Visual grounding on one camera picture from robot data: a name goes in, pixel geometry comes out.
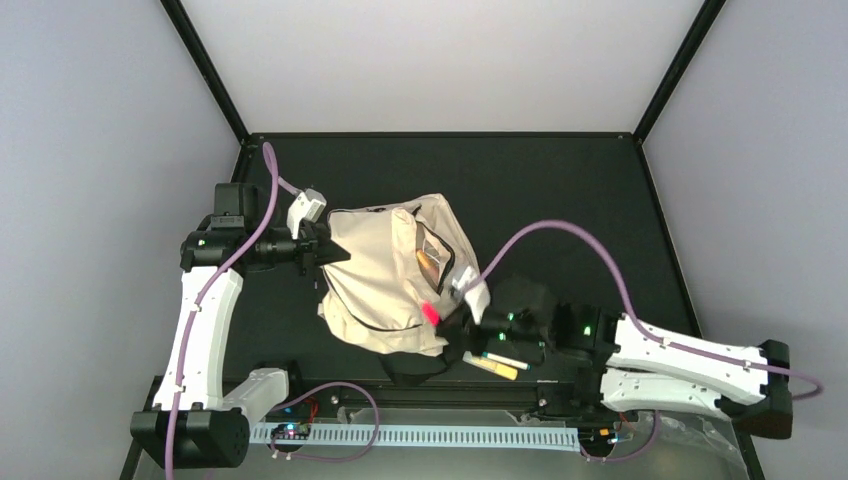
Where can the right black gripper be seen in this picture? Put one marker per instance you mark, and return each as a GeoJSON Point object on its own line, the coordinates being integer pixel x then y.
{"type": "Point", "coordinates": [464, 333]}

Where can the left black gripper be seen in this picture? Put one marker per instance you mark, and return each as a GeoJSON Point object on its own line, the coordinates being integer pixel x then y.
{"type": "Point", "coordinates": [307, 248]}

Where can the yellow highlighter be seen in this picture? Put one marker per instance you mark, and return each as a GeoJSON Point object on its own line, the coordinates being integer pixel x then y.
{"type": "Point", "coordinates": [502, 370]}

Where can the beige canvas backpack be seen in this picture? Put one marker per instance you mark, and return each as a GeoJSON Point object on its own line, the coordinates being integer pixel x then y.
{"type": "Point", "coordinates": [374, 299]}

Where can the pink black highlighter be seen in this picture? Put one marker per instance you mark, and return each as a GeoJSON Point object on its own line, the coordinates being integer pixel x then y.
{"type": "Point", "coordinates": [432, 313]}

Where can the white charger with cable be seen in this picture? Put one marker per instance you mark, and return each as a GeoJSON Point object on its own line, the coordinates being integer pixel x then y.
{"type": "Point", "coordinates": [437, 253]}

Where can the orange pastel highlighter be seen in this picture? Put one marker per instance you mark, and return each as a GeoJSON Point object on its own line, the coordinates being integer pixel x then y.
{"type": "Point", "coordinates": [428, 265]}

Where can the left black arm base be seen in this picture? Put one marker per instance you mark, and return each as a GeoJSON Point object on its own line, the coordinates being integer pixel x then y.
{"type": "Point", "coordinates": [289, 411]}

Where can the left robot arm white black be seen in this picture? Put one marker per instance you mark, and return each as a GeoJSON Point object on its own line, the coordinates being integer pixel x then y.
{"type": "Point", "coordinates": [193, 423]}

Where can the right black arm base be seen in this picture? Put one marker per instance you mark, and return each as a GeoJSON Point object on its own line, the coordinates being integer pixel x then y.
{"type": "Point", "coordinates": [598, 427]}

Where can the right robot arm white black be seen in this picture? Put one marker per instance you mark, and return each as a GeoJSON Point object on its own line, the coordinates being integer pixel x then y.
{"type": "Point", "coordinates": [620, 366]}

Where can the white teal marker pen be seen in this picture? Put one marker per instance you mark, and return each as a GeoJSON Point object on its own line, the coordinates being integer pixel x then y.
{"type": "Point", "coordinates": [520, 365]}

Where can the light blue slotted cable duct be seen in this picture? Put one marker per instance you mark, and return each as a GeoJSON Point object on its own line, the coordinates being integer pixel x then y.
{"type": "Point", "coordinates": [433, 436]}

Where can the black frame post left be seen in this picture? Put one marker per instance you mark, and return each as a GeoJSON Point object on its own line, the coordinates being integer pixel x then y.
{"type": "Point", "coordinates": [184, 27]}

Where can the black frame post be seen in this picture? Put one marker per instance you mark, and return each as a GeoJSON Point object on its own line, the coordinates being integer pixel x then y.
{"type": "Point", "coordinates": [685, 54]}
{"type": "Point", "coordinates": [184, 27]}

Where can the black frame post right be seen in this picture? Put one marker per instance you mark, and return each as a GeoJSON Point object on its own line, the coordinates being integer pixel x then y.
{"type": "Point", "coordinates": [685, 54]}

